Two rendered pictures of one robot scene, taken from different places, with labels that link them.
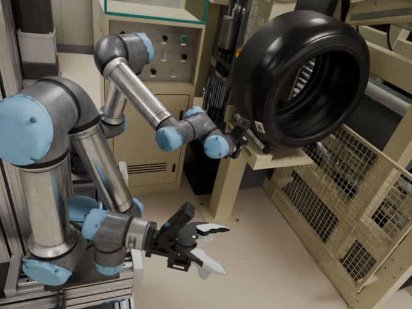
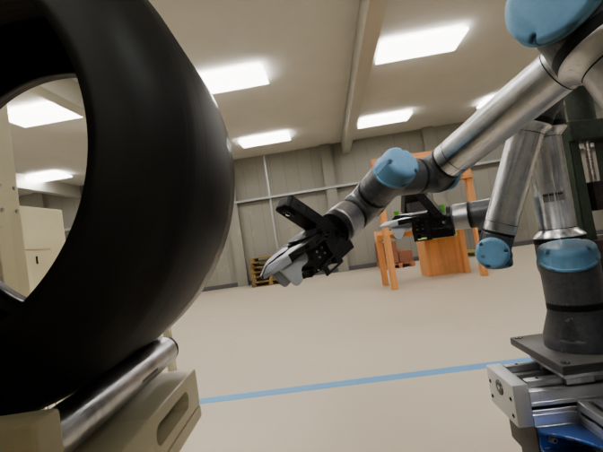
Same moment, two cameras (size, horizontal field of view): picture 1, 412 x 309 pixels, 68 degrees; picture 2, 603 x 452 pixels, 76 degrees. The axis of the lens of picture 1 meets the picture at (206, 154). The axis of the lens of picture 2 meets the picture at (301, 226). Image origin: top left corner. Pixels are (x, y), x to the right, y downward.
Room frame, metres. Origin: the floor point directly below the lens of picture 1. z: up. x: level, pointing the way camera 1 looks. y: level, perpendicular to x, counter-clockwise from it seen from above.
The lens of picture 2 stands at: (1.68, 0.24, 1.04)
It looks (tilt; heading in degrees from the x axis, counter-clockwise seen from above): 2 degrees up; 208
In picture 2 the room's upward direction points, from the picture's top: 9 degrees counter-clockwise
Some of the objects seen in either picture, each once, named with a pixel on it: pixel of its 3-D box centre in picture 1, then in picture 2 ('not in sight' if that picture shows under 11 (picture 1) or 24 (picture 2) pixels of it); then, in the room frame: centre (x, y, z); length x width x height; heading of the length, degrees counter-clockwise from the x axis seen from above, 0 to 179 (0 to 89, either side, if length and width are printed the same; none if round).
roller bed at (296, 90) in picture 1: (314, 87); not in sight; (1.83, -0.56, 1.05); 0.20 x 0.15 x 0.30; 27
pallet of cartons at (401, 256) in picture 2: not in sight; (393, 254); (-8.27, -2.54, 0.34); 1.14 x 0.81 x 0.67; 25
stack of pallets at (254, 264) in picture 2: not in sight; (272, 269); (-7.10, -5.59, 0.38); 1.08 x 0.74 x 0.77; 115
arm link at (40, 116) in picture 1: (47, 198); (549, 183); (0.49, 0.34, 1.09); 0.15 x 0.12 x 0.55; 179
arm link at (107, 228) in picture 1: (108, 227); (490, 212); (0.49, 0.20, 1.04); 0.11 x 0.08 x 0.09; 89
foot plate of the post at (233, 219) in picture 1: (219, 212); not in sight; (1.68, -0.19, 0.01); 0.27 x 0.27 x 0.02; 27
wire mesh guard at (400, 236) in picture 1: (328, 186); not in sight; (1.41, -0.72, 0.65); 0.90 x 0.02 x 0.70; 27
